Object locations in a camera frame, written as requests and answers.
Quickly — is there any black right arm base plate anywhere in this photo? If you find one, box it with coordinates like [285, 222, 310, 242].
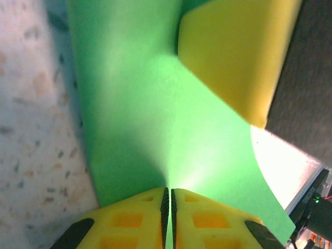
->
[290, 168, 331, 239]

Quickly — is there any aluminium mounting rail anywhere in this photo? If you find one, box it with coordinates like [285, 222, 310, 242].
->
[284, 160, 325, 216]

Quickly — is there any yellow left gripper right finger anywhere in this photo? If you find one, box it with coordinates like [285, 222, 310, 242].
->
[170, 188, 287, 249]

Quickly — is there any green paper sheet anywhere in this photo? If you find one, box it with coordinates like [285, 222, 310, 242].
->
[66, 0, 296, 249]

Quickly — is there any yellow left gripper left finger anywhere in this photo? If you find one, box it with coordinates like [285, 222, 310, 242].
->
[50, 187, 170, 249]

